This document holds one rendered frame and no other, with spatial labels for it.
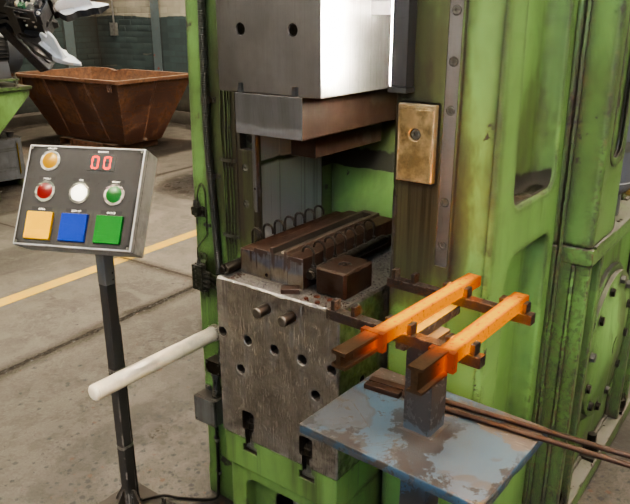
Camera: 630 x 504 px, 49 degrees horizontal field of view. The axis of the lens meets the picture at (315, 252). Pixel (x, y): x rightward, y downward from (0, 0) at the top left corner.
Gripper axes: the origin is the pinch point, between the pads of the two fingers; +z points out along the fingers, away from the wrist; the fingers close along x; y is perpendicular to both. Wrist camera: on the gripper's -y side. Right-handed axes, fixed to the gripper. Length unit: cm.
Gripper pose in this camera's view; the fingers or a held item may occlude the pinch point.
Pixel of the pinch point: (97, 37)
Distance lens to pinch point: 136.3
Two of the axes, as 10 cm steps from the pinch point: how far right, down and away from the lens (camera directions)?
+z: 9.8, 1.8, -0.3
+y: 0.6, -4.9, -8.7
